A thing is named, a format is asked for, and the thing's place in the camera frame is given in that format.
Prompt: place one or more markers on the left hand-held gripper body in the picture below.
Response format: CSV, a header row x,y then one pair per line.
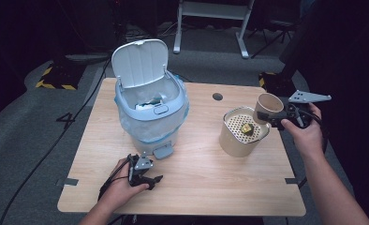
x,y
140,165

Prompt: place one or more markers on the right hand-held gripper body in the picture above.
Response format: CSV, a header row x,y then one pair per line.
x,y
298,109

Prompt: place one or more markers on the brown paper cup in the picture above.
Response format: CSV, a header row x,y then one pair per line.
x,y
267,104

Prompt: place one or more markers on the food scrap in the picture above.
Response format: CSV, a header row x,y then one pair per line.
x,y
247,129

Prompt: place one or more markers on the beige container with strainer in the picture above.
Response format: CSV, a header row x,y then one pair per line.
x,y
232,145

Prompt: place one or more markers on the white and blue pedal bin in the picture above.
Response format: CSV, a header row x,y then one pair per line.
x,y
142,62

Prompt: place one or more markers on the person's right hand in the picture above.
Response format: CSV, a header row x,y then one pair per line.
x,y
307,137

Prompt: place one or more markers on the person's left hand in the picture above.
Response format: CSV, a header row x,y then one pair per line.
x,y
120,190

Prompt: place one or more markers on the black yellow striped base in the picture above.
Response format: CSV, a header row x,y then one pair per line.
x,y
61,76
274,86

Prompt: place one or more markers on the clear plastic bin liner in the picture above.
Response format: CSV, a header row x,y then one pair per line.
x,y
154,131

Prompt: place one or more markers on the black tripod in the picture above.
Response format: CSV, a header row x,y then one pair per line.
x,y
276,31

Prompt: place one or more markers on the white metal stand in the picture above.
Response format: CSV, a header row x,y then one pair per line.
x,y
210,11

